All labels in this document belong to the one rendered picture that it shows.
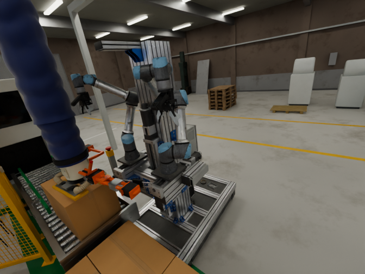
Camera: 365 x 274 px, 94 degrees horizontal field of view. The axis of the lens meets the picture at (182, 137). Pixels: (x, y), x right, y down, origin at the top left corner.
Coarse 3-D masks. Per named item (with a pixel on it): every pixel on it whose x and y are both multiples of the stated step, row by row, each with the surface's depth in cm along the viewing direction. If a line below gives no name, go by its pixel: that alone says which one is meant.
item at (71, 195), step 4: (64, 180) 135; (56, 184) 131; (60, 184) 130; (56, 188) 127; (60, 188) 126; (72, 188) 120; (64, 192) 121; (68, 192) 120; (72, 192) 119; (80, 192) 118; (84, 192) 118; (68, 196) 117; (72, 196) 116; (76, 196) 115; (80, 196) 116; (76, 200) 114
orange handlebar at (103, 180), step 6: (90, 150) 160; (96, 150) 154; (96, 156) 144; (84, 174) 118; (102, 174) 115; (96, 180) 111; (102, 180) 107; (108, 180) 110; (120, 186) 99; (138, 192) 94
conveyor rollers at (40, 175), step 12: (48, 168) 281; (24, 180) 252; (36, 180) 249; (36, 204) 200; (48, 204) 195; (120, 204) 185; (48, 216) 180; (60, 228) 161; (60, 240) 151; (72, 240) 151
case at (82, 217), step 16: (48, 192) 149; (96, 192) 146; (112, 192) 159; (64, 208) 130; (80, 208) 137; (96, 208) 148; (112, 208) 162; (80, 224) 139; (96, 224) 150; (80, 240) 143
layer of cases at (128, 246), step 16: (128, 224) 157; (112, 240) 143; (128, 240) 141; (144, 240) 139; (96, 256) 132; (112, 256) 130; (128, 256) 129; (144, 256) 127; (160, 256) 126; (176, 256) 125; (80, 272) 122; (96, 272) 121; (112, 272) 120; (128, 272) 118; (144, 272) 117; (160, 272) 116; (176, 272) 115; (192, 272) 113
